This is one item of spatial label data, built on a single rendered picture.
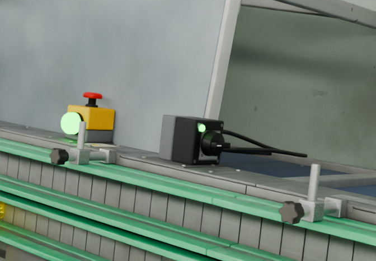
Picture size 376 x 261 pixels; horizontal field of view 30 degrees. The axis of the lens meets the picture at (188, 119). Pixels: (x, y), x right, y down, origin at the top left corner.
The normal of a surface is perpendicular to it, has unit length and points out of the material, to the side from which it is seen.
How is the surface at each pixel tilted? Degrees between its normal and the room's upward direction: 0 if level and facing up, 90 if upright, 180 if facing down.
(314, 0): 90
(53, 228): 0
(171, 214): 0
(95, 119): 90
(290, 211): 0
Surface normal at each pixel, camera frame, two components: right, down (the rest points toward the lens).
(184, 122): -0.65, -0.04
